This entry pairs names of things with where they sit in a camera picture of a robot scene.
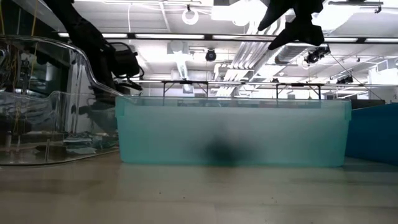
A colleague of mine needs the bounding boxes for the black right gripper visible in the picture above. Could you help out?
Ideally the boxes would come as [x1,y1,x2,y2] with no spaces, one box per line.
[257,0,326,51]

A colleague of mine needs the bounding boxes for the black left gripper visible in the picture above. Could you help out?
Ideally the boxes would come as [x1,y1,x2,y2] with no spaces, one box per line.
[109,43,144,91]

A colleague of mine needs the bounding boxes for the black ceiling spotlights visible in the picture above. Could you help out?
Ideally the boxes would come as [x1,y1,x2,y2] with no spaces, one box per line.
[336,75,354,85]
[304,45,331,65]

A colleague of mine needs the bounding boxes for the white ceiling pipe bundle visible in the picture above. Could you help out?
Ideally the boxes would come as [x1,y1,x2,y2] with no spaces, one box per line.
[214,18,280,97]

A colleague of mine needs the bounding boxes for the white table with black legs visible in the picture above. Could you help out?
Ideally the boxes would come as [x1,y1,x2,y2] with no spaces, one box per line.
[123,79,246,98]
[245,82,398,101]

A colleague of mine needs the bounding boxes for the black ceiling track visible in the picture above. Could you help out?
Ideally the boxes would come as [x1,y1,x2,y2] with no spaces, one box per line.
[328,1,384,14]

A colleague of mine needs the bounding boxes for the clear plastic bin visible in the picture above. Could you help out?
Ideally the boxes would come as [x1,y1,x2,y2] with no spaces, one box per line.
[0,34,125,167]

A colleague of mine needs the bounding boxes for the green translucent plastic bin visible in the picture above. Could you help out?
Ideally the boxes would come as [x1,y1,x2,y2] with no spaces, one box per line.
[114,95,353,168]

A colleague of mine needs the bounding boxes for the blue plastic bin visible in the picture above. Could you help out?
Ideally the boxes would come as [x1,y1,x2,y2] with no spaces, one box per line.
[345,102,398,166]

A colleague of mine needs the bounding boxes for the grey round air duct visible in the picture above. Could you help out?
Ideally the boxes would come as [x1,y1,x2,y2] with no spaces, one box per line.
[275,43,312,65]

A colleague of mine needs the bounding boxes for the white ceiling duct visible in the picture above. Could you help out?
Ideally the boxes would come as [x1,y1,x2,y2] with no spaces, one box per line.
[167,40,195,94]

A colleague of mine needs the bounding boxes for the white ceiling ring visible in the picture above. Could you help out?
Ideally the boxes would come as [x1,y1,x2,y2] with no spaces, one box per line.
[181,7,200,26]

